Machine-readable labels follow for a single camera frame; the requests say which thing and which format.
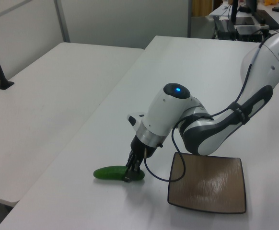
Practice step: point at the square brown ceramic plate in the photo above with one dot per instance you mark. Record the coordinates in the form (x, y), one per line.
(213, 184)

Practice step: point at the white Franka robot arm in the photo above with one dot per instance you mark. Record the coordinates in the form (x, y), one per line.
(163, 112)

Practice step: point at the black computer mouse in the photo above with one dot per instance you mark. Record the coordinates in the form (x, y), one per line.
(277, 9)

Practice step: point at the grey metal partition post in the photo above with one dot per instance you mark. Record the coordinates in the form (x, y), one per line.
(61, 21)

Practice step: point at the silver mini computer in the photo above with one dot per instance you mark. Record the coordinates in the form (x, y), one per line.
(248, 33)

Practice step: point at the black keyboard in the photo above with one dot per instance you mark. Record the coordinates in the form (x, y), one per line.
(269, 20)

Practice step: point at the black monitor stand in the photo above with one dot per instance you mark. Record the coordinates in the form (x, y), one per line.
(234, 12)

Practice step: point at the green cucumber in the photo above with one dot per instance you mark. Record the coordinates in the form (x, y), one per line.
(108, 173)

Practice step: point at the yellow object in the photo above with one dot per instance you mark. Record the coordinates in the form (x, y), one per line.
(270, 2)

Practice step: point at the black electronics box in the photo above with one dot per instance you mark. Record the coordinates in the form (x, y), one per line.
(225, 28)

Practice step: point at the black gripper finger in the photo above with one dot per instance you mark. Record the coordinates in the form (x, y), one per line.
(129, 160)
(132, 175)

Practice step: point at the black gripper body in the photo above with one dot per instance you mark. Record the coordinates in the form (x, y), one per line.
(142, 148)

